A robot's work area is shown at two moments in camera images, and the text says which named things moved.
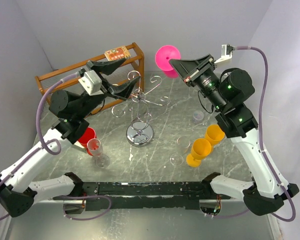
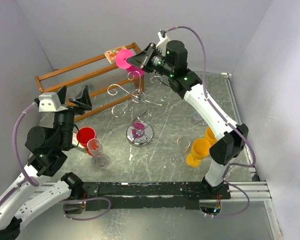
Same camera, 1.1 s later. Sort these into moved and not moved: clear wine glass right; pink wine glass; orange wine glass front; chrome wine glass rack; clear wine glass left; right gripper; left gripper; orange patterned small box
Moved: pink wine glass; left gripper; right gripper
Not moved: clear wine glass left; clear wine glass right; chrome wine glass rack; orange patterned small box; orange wine glass front
